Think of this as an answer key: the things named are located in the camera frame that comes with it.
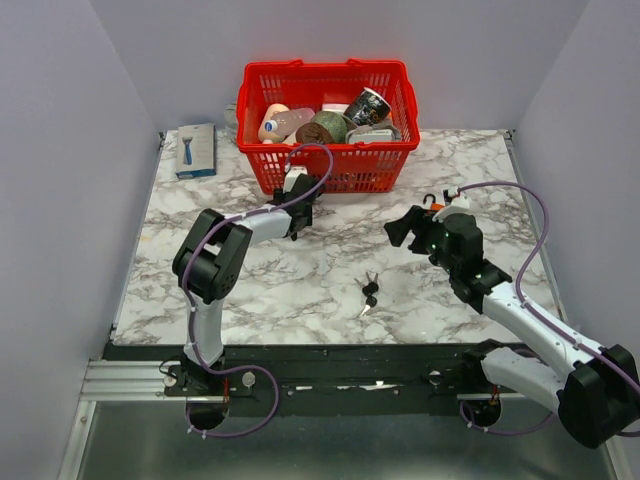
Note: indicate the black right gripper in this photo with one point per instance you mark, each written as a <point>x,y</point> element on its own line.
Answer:
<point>417,218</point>

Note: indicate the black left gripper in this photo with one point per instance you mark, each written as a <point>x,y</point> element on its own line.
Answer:
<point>278,196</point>

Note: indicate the orange black Opel padlock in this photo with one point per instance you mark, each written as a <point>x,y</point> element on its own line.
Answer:
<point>431,204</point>

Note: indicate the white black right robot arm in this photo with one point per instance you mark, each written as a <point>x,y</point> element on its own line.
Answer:
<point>591,389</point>

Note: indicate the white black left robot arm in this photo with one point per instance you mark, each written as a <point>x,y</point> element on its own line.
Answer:
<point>208,264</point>

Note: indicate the brown crumpled cloth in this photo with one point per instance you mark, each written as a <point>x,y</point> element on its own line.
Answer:
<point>313,133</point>

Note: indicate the peach round object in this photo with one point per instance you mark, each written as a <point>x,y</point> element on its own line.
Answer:
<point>263,134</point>

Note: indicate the pink plastic bottle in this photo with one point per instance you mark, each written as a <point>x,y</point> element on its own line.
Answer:
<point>286,123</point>

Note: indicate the green round melon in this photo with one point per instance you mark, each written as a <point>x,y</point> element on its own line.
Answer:
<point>334,123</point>

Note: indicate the grey plastic tray container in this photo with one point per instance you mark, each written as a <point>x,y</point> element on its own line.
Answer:
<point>373,134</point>

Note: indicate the red plastic shopping basket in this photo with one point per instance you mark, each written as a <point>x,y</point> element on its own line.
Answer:
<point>347,168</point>

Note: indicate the blue razor package box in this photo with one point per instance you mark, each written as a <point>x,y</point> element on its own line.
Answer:
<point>196,151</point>

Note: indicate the black patterned paper cup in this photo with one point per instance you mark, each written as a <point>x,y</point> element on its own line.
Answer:
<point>368,108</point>

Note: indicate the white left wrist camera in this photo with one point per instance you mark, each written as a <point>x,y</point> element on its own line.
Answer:
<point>291,177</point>

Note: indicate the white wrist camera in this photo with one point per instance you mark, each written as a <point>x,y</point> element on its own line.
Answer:
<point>455,202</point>
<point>291,177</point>

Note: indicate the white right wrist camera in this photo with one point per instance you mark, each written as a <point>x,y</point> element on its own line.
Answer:
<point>455,202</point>

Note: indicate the aluminium extrusion rail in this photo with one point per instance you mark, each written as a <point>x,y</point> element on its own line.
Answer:
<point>128,381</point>

